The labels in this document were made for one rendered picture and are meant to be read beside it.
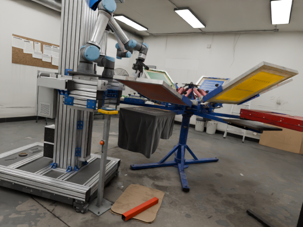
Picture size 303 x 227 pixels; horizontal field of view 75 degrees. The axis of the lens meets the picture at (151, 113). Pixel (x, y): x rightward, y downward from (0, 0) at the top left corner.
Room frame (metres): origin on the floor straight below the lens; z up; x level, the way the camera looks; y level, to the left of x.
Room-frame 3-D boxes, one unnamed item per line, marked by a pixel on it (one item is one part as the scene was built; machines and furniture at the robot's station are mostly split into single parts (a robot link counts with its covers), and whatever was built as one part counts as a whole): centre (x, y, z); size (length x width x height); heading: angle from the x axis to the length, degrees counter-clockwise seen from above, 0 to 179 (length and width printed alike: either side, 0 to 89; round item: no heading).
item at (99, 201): (1.76, 0.39, 0.48); 0.22 x 0.22 x 0.96; 58
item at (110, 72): (2.30, 0.55, 1.31); 0.15 x 0.15 x 0.10
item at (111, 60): (2.30, 0.55, 1.42); 0.13 x 0.12 x 0.14; 55
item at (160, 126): (2.03, -0.15, 0.74); 0.46 x 0.04 x 0.42; 148
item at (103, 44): (2.37, 0.66, 1.63); 0.15 x 0.12 x 0.55; 55
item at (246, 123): (2.49, -0.88, 0.91); 1.34 x 0.40 x 0.08; 28
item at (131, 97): (3.11, 0.35, 1.05); 1.08 x 0.61 x 0.23; 88
